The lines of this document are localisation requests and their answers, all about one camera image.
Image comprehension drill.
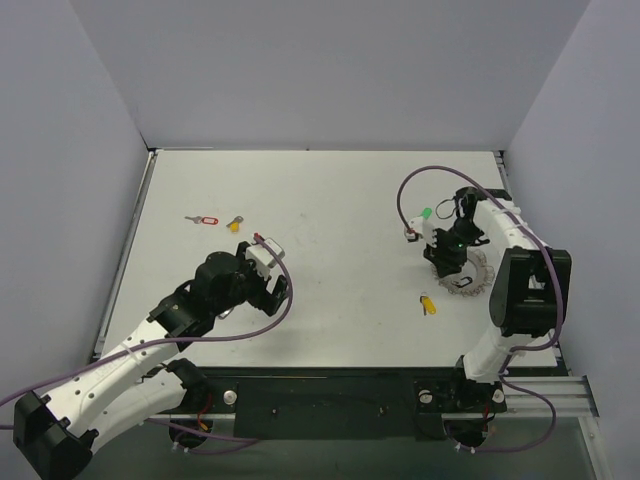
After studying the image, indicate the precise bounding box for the clear tag key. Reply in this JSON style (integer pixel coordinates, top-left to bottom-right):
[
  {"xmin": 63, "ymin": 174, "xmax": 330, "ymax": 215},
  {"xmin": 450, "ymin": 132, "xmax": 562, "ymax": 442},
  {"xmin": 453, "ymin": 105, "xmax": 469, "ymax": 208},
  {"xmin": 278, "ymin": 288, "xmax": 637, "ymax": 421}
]
[{"xmin": 217, "ymin": 307, "xmax": 234, "ymax": 320}]

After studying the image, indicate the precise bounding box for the red tag key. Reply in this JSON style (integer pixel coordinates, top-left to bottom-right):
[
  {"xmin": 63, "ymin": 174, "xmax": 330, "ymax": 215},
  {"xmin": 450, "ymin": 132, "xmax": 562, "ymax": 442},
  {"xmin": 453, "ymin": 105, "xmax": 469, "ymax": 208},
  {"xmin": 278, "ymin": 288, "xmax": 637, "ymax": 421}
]
[{"xmin": 185, "ymin": 216, "xmax": 219, "ymax": 226}]

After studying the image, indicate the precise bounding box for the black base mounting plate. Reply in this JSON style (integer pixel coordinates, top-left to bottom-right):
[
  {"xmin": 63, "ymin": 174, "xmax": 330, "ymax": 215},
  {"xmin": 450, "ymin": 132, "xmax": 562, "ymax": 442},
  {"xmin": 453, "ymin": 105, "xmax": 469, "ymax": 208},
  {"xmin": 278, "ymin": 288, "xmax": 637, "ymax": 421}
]
[{"xmin": 173, "ymin": 367, "xmax": 488, "ymax": 440}]

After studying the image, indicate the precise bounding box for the purple cable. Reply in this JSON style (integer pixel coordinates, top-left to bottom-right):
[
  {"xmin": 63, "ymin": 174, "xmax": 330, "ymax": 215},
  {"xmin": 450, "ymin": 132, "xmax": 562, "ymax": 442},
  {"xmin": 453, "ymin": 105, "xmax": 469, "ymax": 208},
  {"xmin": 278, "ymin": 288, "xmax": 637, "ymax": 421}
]
[
  {"xmin": 0, "ymin": 249, "xmax": 294, "ymax": 456},
  {"xmin": 397, "ymin": 164, "xmax": 572, "ymax": 454}
]

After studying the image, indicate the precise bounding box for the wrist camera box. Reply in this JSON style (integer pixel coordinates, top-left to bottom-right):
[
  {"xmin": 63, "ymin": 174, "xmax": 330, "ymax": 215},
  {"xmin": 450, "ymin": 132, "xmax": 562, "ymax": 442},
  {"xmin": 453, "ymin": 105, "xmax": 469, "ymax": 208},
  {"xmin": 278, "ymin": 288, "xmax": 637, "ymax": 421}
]
[
  {"xmin": 404, "ymin": 216, "xmax": 437, "ymax": 247},
  {"xmin": 245, "ymin": 234, "xmax": 285, "ymax": 278}
]

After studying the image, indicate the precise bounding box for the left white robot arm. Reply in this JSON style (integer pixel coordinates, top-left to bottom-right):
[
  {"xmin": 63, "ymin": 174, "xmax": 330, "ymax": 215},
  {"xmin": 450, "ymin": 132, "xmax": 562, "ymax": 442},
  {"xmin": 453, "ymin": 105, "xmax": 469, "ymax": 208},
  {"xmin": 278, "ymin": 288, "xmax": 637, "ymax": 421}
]
[{"xmin": 12, "ymin": 235, "xmax": 292, "ymax": 479}]

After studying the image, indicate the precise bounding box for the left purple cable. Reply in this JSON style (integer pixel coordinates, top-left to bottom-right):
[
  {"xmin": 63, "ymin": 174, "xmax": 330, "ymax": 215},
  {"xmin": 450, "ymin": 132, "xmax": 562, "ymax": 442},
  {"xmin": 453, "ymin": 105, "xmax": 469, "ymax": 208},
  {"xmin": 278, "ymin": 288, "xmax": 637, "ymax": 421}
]
[{"xmin": 0, "ymin": 249, "xmax": 294, "ymax": 456}]

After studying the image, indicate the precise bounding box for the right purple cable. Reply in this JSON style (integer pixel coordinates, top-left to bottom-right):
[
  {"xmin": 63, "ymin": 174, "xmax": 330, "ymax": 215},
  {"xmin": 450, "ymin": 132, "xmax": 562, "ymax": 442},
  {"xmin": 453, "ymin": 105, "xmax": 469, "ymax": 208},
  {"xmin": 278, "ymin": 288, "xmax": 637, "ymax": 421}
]
[{"xmin": 397, "ymin": 164, "xmax": 572, "ymax": 454}]

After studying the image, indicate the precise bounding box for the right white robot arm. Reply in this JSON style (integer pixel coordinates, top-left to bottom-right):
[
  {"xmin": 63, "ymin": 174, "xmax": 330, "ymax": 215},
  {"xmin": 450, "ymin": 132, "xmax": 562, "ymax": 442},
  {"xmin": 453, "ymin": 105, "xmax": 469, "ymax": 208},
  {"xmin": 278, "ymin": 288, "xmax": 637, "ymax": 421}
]
[{"xmin": 409, "ymin": 187, "xmax": 573, "ymax": 409}]

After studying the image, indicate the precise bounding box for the yellow capped key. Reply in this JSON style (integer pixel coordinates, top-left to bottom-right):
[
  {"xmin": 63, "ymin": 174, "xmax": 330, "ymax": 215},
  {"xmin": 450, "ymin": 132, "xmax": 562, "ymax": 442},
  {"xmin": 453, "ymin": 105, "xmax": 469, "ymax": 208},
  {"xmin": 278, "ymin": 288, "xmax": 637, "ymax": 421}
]
[{"xmin": 226, "ymin": 215, "xmax": 244, "ymax": 233}]

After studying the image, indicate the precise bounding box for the yellow tag key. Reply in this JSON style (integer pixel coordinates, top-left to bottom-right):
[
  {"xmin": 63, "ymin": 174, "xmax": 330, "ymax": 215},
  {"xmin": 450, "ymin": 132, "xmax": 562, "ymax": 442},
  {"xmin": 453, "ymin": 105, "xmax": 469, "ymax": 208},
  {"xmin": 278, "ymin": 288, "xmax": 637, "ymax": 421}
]
[{"xmin": 419, "ymin": 295, "xmax": 437, "ymax": 316}]

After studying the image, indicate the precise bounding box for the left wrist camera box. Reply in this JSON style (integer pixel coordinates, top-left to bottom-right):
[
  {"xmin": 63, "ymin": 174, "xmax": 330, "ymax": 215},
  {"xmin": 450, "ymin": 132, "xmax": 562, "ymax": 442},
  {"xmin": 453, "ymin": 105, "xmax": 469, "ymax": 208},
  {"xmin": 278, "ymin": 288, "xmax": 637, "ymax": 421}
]
[{"xmin": 245, "ymin": 234, "xmax": 285, "ymax": 278}]

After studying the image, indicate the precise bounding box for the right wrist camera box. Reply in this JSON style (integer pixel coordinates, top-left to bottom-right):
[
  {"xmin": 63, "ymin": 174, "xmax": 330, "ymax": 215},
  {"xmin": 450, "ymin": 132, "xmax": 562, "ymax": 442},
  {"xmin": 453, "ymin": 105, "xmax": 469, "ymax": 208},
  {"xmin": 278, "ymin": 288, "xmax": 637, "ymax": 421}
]
[{"xmin": 404, "ymin": 216, "xmax": 437, "ymax": 247}]

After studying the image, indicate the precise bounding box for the silver spiked keyring disc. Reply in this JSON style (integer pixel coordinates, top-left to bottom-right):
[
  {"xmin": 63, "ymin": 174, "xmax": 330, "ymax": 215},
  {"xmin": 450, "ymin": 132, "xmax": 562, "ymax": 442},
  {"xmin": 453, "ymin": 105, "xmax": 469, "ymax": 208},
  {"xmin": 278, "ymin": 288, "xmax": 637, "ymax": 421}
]
[{"xmin": 431, "ymin": 249, "xmax": 495, "ymax": 297}]

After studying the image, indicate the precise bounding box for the aluminium frame rail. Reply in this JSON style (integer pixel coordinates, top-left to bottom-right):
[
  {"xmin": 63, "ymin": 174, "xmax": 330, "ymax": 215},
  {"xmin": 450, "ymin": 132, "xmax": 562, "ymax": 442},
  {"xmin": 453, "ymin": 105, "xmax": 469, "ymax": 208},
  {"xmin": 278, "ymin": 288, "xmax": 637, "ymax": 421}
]
[{"xmin": 62, "ymin": 374, "xmax": 599, "ymax": 421}]

